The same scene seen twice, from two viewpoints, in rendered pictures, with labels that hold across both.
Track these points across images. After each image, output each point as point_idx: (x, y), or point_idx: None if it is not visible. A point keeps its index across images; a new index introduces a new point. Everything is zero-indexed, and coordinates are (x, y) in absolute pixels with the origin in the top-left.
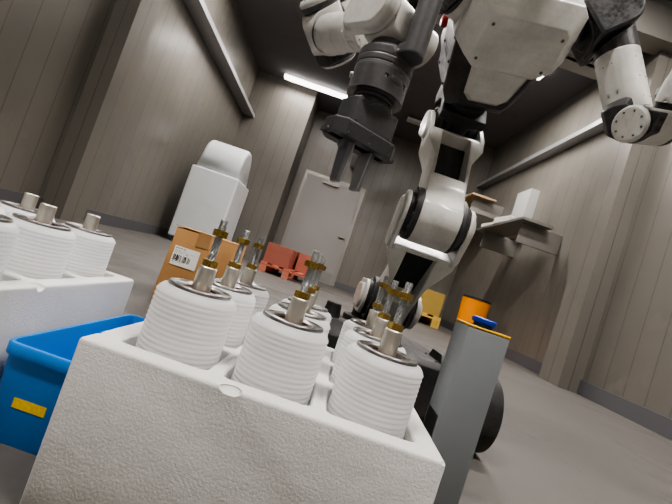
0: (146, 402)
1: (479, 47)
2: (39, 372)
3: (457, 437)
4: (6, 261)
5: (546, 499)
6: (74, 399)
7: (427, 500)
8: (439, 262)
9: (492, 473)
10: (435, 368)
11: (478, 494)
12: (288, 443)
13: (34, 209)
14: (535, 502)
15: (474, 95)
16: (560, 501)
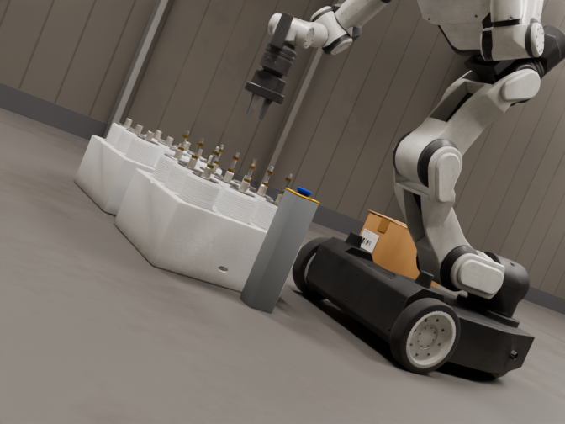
0: (139, 187)
1: (425, 11)
2: None
3: (265, 253)
4: (151, 159)
5: (391, 379)
6: (129, 188)
7: (171, 214)
8: (422, 196)
9: (380, 364)
10: (382, 280)
11: (322, 339)
12: (155, 197)
13: (199, 156)
14: (369, 368)
15: (456, 45)
16: (405, 389)
